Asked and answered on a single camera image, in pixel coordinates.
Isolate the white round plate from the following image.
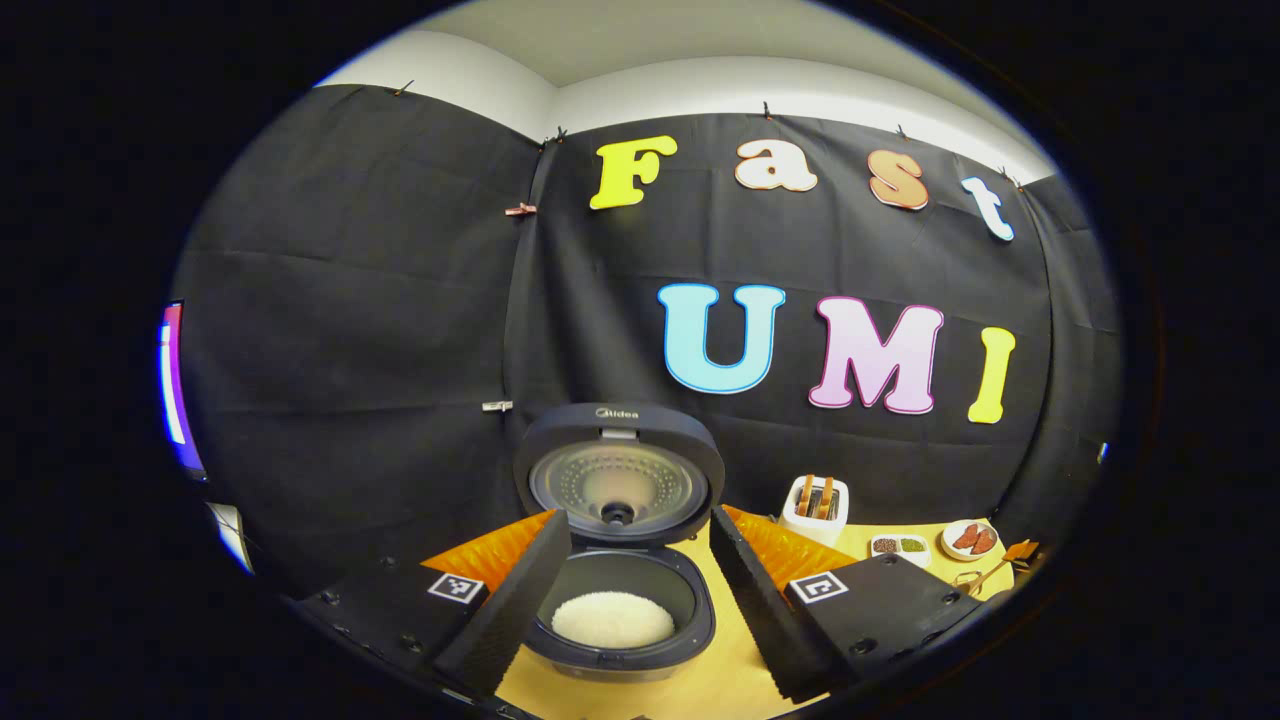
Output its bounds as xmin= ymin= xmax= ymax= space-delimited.
xmin=941 ymin=519 xmax=1000 ymax=562

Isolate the glowing purple screen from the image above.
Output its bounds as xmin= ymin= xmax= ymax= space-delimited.
xmin=158 ymin=300 xmax=207 ymax=477

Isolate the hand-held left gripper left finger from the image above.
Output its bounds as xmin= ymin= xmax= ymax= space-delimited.
xmin=295 ymin=508 xmax=573 ymax=701

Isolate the white divided plate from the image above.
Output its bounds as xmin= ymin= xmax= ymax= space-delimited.
xmin=869 ymin=534 xmax=931 ymax=568

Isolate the wooden spoon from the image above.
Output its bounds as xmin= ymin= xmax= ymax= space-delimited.
xmin=965 ymin=540 xmax=1041 ymax=596

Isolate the large white rice heap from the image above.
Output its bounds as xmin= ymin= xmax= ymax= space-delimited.
xmin=551 ymin=590 xmax=676 ymax=649

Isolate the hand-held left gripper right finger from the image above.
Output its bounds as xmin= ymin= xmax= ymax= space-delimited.
xmin=708 ymin=505 xmax=1001 ymax=704

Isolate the dark grey rice cooker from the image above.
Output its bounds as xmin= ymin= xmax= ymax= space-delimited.
xmin=513 ymin=402 xmax=727 ymax=683

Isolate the white toaster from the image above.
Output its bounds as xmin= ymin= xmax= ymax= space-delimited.
xmin=778 ymin=474 xmax=851 ymax=546

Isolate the black backdrop cloth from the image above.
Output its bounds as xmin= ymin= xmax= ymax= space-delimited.
xmin=170 ymin=82 xmax=1123 ymax=596

